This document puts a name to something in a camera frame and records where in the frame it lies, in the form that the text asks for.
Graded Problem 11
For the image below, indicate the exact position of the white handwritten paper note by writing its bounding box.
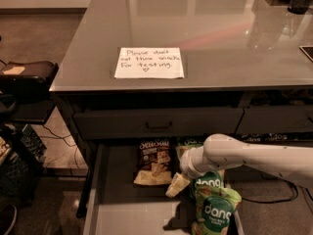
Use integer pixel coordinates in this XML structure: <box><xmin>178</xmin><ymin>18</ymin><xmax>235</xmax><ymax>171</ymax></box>
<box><xmin>114</xmin><ymin>47</ymin><xmax>185</xmax><ymax>79</ymax></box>

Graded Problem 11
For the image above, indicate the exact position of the green dang bag rear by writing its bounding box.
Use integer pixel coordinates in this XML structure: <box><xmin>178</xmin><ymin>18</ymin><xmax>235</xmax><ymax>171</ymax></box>
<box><xmin>176</xmin><ymin>137</ymin><xmax>203</xmax><ymax>158</ymax></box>

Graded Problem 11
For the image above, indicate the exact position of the green dang bag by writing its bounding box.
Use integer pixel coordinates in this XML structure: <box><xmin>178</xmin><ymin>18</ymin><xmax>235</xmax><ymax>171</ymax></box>
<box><xmin>192</xmin><ymin>185</ymin><xmax>242</xmax><ymax>235</ymax></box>
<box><xmin>176</xmin><ymin>137</ymin><xmax>203</xmax><ymax>158</ymax></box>
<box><xmin>190</xmin><ymin>170</ymin><xmax>225</xmax><ymax>198</ymax></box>

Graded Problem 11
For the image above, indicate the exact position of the green dang bag front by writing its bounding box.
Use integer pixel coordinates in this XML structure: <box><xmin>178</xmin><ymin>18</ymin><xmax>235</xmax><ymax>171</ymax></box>
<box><xmin>192</xmin><ymin>185</ymin><xmax>242</xmax><ymax>235</ymax></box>

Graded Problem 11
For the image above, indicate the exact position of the black floor cable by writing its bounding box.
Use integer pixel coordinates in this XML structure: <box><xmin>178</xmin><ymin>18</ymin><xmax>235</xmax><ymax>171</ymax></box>
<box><xmin>241</xmin><ymin>183</ymin><xmax>299</xmax><ymax>205</ymax></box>
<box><xmin>38</xmin><ymin>124</ymin><xmax>82</xmax><ymax>168</ymax></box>

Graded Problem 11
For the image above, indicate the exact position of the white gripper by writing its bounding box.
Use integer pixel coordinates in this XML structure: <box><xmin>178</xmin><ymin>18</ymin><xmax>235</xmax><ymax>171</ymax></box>
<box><xmin>165</xmin><ymin>147</ymin><xmax>209</xmax><ymax>198</ymax></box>

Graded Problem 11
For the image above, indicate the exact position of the dark top left drawer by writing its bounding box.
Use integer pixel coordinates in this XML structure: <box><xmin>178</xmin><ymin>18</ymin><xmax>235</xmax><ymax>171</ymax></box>
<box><xmin>73</xmin><ymin>108</ymin><xmax>243</xmax><ymax>140</ymax></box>

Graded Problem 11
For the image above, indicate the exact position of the brown sea salt chip bag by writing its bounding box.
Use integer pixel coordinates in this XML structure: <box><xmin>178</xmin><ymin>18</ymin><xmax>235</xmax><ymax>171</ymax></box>
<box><xmin>134</xmin><ymin>138</ymin><xmax>172</xmax><ymax>186</ymax></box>

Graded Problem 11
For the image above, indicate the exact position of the black plastic crate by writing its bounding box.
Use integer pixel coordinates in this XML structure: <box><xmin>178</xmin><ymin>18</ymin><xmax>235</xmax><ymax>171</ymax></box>
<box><xmin>0</xmin><ymin>123</ymin><xmax>46</xmax><ymax>199</ymax></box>

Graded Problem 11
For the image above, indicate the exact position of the green dang bag middle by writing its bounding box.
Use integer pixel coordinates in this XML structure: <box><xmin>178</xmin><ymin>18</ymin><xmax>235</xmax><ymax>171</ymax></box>
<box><xmin>190</xmin><ymin>170</ymin><xmax>225</xmax><ymax>198</ymax></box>

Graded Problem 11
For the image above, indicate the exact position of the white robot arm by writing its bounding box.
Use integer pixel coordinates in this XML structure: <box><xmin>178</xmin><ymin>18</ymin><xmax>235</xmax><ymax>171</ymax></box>
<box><xmin>165</xmin><ymin>134</ymin><xmax>313</xmax><ymax>198</ymax></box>

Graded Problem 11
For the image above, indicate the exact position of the black floor cable right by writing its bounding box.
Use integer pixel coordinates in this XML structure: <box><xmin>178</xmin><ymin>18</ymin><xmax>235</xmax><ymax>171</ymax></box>
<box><xmin>241</xmin><ymin>183</ymin><xmax>299</xmax><ymax>205</ymax></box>

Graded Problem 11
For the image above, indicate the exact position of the dark top right drawer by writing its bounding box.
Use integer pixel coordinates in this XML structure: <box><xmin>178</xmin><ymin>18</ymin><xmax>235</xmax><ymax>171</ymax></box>
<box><xmin>237</xmin><ymin>106</ymin><xmax>313</xmax><ymax>134</ymax></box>

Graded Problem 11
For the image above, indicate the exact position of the dark tablet on counter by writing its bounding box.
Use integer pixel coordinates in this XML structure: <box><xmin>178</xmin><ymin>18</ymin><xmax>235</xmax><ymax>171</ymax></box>
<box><xmin>299</xmin><ymin>46</ymin><xmax>313</xmax><ymax>62</ymax></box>

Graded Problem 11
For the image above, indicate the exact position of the black floor cable left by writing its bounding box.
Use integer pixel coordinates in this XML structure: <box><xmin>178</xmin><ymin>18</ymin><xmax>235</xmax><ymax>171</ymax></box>
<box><xmin>38</xmin><ymin>124</ymin><xmax>82</xmax><ymax>168</ymax></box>

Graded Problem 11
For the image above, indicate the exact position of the dark chip bags right drawer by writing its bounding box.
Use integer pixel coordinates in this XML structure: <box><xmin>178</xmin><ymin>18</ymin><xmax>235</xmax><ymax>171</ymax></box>
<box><xmin>236</xmin><ymin>132</ymin><xmax>313</xmax><ymax>144</ymax></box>

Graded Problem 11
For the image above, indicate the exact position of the black chair with note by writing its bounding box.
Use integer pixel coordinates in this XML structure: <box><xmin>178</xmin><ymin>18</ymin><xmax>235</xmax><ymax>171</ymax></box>
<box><xmin>0</xmin><ymin>61</ymin><xmax>59</xmax><ymax>124</ymax></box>

